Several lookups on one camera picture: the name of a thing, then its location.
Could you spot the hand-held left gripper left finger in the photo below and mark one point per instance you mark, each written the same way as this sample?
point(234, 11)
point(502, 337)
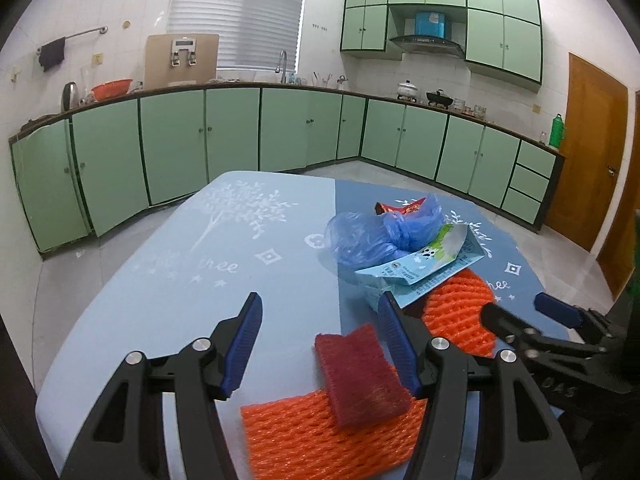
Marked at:
point(242, 345)

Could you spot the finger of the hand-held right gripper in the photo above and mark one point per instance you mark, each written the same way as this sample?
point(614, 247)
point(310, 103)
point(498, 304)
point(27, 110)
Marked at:
point(555, 306)
point(505, 320)

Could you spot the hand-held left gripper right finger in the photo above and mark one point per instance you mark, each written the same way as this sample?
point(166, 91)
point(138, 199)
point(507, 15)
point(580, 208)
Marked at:
point(395, 340)

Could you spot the orange foam fruit net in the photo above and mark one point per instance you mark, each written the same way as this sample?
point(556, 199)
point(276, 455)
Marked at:
point(300, 435)
point(460, 310)

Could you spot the red scouring pad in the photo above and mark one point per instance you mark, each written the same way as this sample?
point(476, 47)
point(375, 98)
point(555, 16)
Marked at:
point(360, 375)

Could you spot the blue and white carton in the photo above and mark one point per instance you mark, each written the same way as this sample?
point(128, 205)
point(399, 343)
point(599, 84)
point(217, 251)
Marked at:
point(425, 260)

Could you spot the blue plastic bag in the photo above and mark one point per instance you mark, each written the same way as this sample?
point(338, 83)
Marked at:
point(360, 240)

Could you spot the red snack wrapper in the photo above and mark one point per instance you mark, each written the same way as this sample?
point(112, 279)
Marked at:
point(395, 207)

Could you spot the blue tree-print tablecloth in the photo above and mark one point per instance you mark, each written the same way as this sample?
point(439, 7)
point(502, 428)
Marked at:
point(175, 285)

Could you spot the plain wooden door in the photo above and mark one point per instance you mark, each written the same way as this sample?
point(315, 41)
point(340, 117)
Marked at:
point(625, 240)

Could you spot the green thermos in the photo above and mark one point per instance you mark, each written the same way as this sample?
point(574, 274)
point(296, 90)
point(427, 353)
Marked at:
point(556, 132)

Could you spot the glass jar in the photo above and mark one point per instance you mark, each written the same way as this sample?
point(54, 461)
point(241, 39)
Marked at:
point(479, 110)
point(459, 106)

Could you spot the green base cabinets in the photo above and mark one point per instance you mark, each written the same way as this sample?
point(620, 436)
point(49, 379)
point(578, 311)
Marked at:
point(175, 130)

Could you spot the black wok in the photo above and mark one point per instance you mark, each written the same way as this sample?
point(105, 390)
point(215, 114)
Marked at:
point(439, 97)

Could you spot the white cooking pot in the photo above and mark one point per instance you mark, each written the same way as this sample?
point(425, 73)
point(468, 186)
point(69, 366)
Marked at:
point(407, 90)

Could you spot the utensil holder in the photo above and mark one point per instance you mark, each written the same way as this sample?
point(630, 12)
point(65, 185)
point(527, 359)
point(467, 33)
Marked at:
point(322, 81)

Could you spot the black range hood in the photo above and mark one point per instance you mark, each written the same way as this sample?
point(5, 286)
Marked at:
point(425, 44)

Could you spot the metal faucet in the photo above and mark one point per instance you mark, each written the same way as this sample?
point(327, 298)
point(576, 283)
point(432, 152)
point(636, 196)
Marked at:
point(282, 60)

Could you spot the orange basin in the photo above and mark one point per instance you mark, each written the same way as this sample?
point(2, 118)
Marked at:
point(111, 89)

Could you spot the brown board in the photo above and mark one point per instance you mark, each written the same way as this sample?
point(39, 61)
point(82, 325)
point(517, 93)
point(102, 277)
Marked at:
point(157, 67)

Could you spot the white clip holder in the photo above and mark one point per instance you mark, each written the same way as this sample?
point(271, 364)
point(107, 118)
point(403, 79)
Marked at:
point(182, 47)

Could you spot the metal kettle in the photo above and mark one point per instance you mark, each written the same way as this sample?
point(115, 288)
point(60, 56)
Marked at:
point(69, 96)

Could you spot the clear plastic jug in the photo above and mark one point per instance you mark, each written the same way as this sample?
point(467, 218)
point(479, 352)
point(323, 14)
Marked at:
point(85, 85)

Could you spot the white window blind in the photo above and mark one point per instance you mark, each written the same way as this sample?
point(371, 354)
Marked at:
point(235, 15)

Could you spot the dark cloth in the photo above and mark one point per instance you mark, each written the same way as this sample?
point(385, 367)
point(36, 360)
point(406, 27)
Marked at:
point(52, 55)

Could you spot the metal towel bar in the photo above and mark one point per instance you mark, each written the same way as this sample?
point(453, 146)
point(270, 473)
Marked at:
point(80, 35)

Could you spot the green wall cabinets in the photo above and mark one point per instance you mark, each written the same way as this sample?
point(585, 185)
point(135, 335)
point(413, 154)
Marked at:
point(492, 35)

